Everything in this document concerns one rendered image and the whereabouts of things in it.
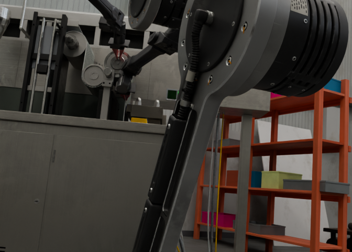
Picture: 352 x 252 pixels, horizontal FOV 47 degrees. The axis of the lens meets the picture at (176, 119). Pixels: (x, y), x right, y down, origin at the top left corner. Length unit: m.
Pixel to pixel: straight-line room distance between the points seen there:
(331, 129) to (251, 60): 6.85
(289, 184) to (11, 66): 2.90
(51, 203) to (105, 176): 0.26
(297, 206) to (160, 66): 4.22
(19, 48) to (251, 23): 2.25
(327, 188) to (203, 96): 3.51
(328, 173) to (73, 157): 6.10
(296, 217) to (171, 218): 5.61
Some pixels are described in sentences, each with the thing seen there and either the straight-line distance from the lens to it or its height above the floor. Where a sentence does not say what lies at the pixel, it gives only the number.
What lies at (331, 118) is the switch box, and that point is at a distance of 7.42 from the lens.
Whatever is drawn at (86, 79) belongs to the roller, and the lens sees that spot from 2.20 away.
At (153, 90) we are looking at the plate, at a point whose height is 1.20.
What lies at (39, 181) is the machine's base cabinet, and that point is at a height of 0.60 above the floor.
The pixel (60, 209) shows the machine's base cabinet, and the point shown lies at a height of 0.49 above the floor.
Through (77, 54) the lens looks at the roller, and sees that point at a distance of 2.25.
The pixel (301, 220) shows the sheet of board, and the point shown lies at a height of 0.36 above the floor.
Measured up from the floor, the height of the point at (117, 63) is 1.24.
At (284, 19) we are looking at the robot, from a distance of 0.59.
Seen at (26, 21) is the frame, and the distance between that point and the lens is 2.76.
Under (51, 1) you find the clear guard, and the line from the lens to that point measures 2.75.
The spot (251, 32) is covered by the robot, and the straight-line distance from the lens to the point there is 0.55.
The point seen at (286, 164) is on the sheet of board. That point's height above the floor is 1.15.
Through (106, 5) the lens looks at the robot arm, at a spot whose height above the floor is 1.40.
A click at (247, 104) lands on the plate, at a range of 2.52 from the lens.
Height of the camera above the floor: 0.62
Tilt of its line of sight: 10 degrees up
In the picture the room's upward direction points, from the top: 5 degrees clockwise
